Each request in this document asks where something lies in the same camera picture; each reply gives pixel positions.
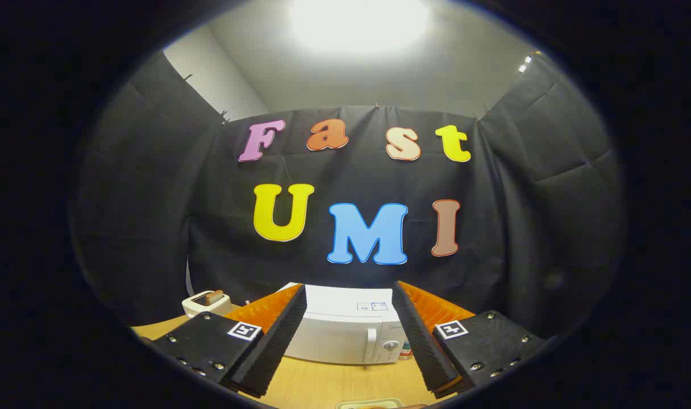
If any bright ceiling light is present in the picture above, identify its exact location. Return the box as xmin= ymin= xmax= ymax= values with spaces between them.
xmin=289 ymin=0 xmax=431 ymax=55

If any cream rectangular plate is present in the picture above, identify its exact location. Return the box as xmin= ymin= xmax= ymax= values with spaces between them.
xmin=335 ymin=398 xmax=406 ymax=409

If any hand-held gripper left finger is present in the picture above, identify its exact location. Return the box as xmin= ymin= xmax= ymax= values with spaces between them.
xmin=149 ymin=283 xmax=308 ymax=398

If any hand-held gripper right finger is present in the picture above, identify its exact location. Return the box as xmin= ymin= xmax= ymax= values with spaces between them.
xmin=392 ymin=280 xmax=551 ymax=399

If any white microwave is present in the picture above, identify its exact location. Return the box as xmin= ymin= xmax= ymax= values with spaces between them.
xmin=280 ymin=282 xmax=406 ymax=365

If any white toaster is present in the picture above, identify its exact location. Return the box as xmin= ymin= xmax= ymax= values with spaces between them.
xmin=182 ymin=290 xmax=232 ymax=319

